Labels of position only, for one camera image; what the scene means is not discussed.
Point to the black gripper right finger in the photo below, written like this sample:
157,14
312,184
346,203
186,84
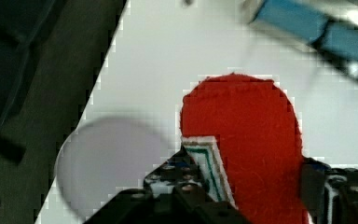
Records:
329,194

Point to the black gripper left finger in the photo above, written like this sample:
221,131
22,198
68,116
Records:
186,189

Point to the red ketchup bottle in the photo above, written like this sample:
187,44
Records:
259,143

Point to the black toaster oven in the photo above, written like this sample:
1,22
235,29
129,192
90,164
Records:
326,27

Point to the grey round plate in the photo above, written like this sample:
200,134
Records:
104,157

